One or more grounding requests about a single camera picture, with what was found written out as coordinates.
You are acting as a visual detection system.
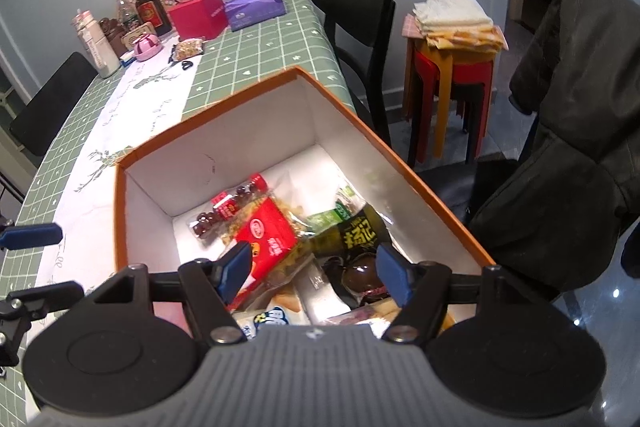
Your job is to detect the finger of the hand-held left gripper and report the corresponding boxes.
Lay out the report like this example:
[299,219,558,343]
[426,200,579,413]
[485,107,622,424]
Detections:
[0,279,86,368]
[0,219,64,251]

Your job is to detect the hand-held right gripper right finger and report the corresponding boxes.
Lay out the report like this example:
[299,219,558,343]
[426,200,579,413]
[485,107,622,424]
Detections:
[376,244,546,343]

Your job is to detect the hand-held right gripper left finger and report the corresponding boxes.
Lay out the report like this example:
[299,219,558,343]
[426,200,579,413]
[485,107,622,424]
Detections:
[85,241,253,345]

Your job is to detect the brown egg packet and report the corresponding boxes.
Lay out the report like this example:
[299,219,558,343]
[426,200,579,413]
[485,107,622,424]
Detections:
[320,252,396,308]

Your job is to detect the red snack packet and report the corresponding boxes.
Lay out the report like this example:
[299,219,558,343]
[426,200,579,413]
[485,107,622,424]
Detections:
[232,197,301,298]

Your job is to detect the black yellow snack packet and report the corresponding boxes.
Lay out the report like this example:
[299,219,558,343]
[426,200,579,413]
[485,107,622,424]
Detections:
[295,204,393,278]

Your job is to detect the red candy ball packet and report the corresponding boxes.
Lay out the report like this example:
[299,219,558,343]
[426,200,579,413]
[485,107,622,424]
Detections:
[187,173,271,240]

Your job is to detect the blue yellow snack packet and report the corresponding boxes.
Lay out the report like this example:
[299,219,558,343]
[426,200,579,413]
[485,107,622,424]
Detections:
[235,304,301,340]

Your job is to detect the white green snack packet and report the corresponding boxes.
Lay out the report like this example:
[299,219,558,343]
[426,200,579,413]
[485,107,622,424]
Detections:
[305,187,368,235]

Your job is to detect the orange cardboard box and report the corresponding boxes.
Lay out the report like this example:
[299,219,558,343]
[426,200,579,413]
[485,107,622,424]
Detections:
[114,66,496,343]

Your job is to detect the yellow plastic stool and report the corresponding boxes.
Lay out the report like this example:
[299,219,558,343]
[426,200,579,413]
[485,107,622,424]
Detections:
[431,52,453,158]

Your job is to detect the white bottle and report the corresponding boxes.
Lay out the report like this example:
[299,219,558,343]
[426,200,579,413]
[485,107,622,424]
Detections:
[71,9,121,78]

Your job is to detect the dark jacket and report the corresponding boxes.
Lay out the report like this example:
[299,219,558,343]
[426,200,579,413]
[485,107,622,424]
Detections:
[467,0,640,303]

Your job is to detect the stacked plastic stools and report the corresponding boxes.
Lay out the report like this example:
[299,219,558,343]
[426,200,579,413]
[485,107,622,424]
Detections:
[402,34,496,168]

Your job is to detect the brown figurine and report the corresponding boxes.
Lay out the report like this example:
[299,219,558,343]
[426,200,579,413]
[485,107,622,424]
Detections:
[97,17,130,58]

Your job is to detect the small pink dish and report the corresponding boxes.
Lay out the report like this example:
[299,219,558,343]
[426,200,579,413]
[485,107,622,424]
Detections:
[132,33,163,62]

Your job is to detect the clear nut packet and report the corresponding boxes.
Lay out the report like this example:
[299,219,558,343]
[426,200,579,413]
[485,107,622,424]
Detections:
[172,38,206,59]

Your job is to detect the clear plastic bottle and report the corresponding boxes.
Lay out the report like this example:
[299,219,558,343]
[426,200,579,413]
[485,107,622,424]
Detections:
[114,0,137,32]

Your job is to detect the yellow patterned folded cloth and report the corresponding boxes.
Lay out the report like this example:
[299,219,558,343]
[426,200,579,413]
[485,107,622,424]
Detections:
[404,14,508,52]

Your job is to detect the pink box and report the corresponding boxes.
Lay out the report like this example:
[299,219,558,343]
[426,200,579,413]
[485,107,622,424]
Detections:
[167,0,230,42]

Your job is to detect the dark glass bottle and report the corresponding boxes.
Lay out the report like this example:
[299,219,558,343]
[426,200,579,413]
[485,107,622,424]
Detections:
[131,0,173,38]

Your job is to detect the purple tissue pack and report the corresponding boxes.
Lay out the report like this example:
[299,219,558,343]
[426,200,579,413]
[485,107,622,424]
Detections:
[222,0,287,32]

